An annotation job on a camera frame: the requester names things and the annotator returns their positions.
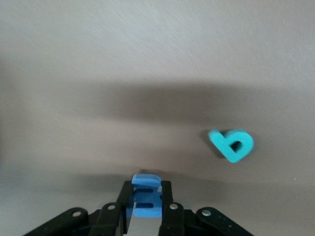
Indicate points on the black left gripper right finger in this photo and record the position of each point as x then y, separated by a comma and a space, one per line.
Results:
177, 221

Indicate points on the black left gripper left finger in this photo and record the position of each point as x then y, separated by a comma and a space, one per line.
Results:
108, 221

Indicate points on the blue foam letter m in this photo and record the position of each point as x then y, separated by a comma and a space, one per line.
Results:
145, 211

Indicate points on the teal foam letter q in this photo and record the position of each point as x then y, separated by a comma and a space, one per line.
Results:
222, 145

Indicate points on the brown table cover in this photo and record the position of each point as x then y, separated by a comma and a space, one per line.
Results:
98, 49

